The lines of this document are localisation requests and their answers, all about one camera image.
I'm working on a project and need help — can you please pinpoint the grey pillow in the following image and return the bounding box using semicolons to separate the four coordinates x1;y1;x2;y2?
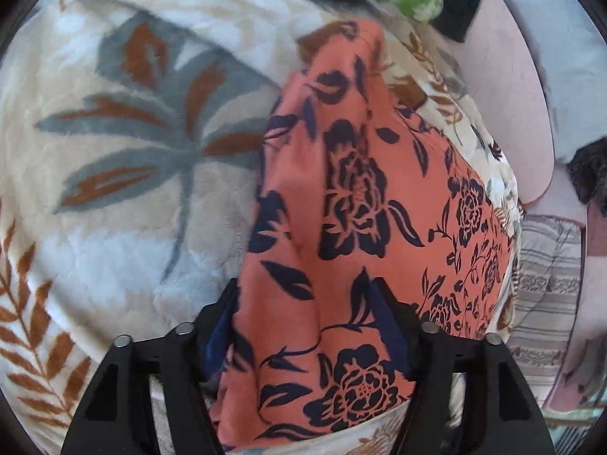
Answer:
504;0;606;163

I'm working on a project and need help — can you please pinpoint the beige leaf pattern blanket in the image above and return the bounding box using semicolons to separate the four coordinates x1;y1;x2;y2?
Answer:
1;0;521;454

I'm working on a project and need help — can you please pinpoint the orange black floral garment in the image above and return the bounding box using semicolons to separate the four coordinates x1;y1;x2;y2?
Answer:
211;20;520;450

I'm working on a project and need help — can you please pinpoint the pink quilted bedsheet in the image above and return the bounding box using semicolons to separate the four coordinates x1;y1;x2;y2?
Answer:
452;0;606;417

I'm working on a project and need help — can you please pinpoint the striped grey cloth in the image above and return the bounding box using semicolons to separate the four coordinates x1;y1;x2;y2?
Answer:
507;216;583;405

